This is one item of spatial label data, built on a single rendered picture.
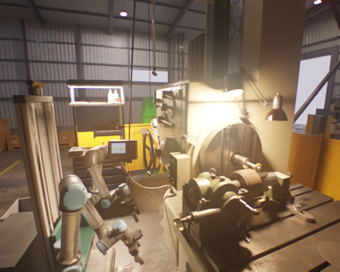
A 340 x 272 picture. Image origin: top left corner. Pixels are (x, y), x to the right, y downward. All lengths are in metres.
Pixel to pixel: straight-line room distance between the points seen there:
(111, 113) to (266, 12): 2.59
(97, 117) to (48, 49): 12.19
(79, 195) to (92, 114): 2.48
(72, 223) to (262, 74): 1.68
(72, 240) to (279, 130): 1.81
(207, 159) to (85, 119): 2.49
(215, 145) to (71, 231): 1.01
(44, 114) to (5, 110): 14.44
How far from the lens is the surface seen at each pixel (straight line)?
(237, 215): 1.00
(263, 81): 1.72
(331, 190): 3.45
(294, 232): 1.34
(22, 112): 1.19
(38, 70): 15.15
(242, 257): 1.04
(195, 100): 1.31
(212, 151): 1.32
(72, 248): 1.12
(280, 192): 1.51
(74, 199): 0.96
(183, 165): 1.25
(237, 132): 1.41
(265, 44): 1.77
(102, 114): 3.31
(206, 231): 1.11
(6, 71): 15.77
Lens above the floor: 1.74
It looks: 11 degrees down
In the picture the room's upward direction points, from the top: straight up
